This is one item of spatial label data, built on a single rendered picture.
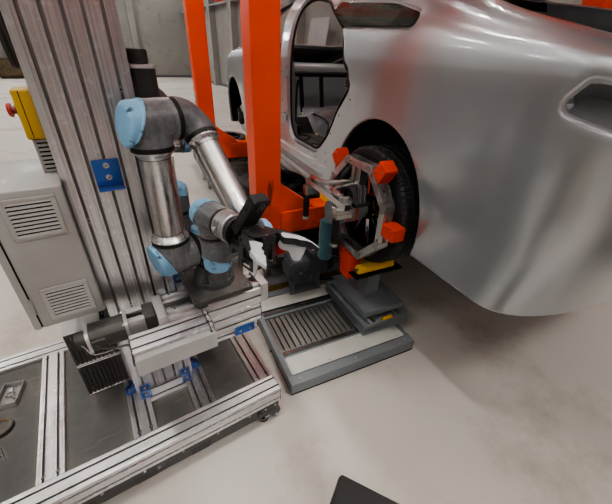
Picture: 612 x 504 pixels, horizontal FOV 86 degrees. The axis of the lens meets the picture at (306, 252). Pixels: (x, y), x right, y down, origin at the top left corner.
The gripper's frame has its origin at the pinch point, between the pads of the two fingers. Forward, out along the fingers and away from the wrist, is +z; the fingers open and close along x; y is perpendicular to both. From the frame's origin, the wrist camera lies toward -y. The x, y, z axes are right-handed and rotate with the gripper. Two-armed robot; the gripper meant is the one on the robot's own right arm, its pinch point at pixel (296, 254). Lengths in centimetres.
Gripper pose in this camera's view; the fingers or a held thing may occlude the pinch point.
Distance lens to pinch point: 65.1
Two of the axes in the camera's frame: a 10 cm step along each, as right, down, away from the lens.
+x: -6.7, 2.3, -7.0
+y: -1.3, 8.9, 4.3
